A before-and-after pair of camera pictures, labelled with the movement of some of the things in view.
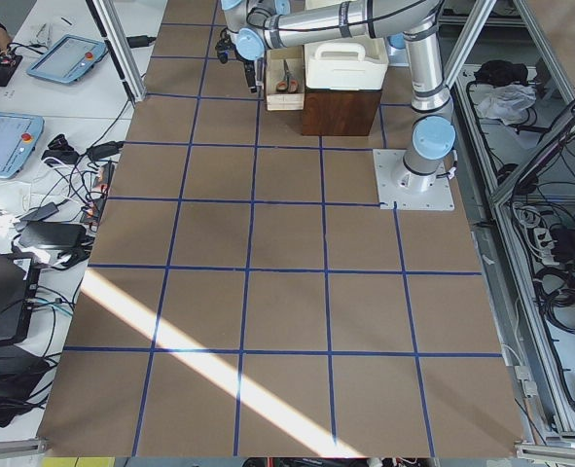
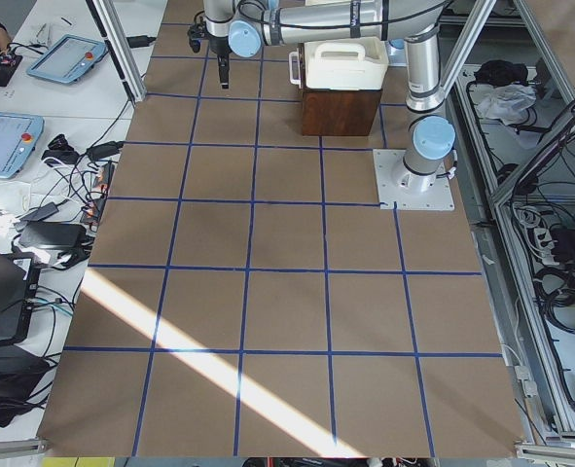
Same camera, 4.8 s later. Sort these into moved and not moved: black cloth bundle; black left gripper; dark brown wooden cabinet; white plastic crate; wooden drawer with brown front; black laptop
Moved: wooden drawer with brown front; black left gripper
Not moved: black laptop; dark brown wooden cabinet; black cloth bundle; white plastic crate
